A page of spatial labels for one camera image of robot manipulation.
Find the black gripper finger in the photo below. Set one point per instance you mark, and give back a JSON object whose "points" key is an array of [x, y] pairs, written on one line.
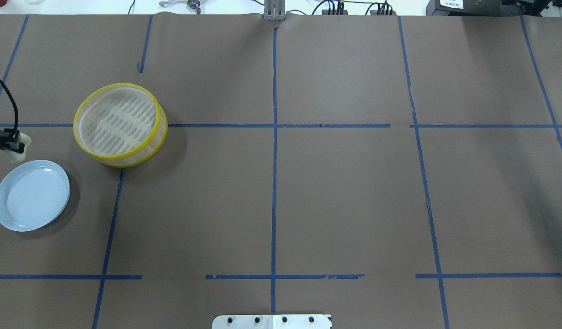
{"points": [[9, 147], [9, 136]]}

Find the pale steamed bun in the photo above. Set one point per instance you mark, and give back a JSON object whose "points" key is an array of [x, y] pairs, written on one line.
{"points": [[19, 154]]}

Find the yellow bamboo steamer basket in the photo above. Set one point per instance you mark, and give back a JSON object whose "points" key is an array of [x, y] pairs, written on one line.
{"points": [[120, 125]]}

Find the light blue plate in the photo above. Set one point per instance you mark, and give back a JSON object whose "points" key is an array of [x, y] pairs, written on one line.
{"points": [[33, 195]]}

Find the aluminium frame post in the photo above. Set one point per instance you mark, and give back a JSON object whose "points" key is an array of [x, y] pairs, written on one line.
{"points": [[274, 10]]}

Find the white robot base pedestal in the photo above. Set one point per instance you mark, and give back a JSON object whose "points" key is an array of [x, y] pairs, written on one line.
{"points": [[273, 321]]}

